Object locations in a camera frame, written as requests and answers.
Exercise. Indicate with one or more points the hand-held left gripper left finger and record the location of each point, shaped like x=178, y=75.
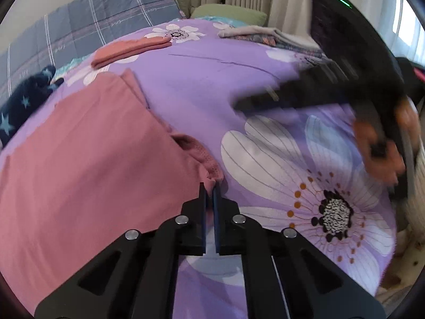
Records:
x=203, y=221

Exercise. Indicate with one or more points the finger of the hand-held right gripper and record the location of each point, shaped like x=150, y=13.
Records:
x=282, y=94

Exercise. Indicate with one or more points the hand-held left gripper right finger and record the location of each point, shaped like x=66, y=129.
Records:
x=217, y=221

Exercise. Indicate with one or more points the pink long-sleeve shirt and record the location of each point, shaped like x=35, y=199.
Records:
x=83, y=159

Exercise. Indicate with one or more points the folded white patterned clothes stack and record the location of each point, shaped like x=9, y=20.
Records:
x=252, y=33

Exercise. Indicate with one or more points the folded salmon clothes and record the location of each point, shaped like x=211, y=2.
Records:
x=129, y=50

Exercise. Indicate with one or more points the person's right hand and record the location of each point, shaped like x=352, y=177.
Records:
x=375, y=156

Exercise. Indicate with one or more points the purple floral bed sheet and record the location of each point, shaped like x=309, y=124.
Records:
x=206, y=83

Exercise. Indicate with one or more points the cream curtain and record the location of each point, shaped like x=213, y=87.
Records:
x=289, y=0

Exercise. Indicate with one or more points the green pillow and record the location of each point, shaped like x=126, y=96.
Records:
x=229, y=13

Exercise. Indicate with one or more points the green padded headboard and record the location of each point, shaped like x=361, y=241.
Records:
x=182, y=1

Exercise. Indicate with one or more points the blue plaid quilt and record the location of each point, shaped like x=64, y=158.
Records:
x=83, y=30

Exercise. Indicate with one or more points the navy star-print garment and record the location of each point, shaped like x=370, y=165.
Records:
x=23, y=103

